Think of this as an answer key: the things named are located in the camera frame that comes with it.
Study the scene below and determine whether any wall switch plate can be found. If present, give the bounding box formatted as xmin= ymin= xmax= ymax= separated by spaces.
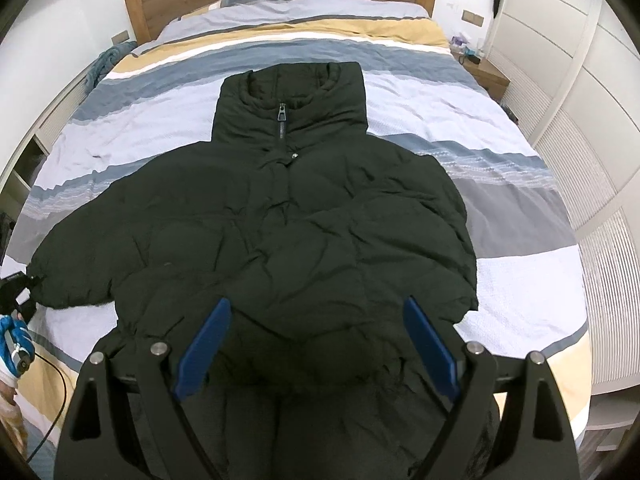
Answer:
xmin=461 ymin=10 xmax=484 ymax=27
xmin=112 ymin=30 xmax=129 ymax=44

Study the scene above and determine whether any right wall switch plate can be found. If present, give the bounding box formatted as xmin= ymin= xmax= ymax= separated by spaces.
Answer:
xmin=461 ymin=10 xmax=484 ymax=27

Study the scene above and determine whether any wooden nightstand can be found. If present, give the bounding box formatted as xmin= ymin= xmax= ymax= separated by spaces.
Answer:
xmin=451 ymin=50 xmax=510 ymax=102

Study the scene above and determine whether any left wall switch plate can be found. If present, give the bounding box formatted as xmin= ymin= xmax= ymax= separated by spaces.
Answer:
xmin=112 ymin=30 xmax=129 ymax=44

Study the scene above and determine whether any black puffer jacket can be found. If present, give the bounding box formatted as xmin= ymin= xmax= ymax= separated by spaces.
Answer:
xmin=27 ymin=63 xmax=477 ymax=479

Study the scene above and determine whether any teal cloth on shelf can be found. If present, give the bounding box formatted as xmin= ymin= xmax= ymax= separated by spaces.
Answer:
xmin=84 ymin=41 xmax=138 ymax=96

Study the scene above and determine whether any white wardrobe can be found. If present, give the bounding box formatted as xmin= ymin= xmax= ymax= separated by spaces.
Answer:
xmin=487 ymin=0 xmax=639 ymax=479

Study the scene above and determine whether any striped duvet cover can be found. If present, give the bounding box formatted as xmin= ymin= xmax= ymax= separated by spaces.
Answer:
xmin=3 ymin=0 xmax=591 ymax=479

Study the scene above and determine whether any black cable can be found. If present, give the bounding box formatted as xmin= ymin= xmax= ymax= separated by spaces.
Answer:
xmin=25 ymin=351 xmax=68 ymax=463

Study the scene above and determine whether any white low shelf unit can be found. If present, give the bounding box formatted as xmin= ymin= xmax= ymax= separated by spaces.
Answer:
xmin=1 ymin=65 xmax=90 ymax=221

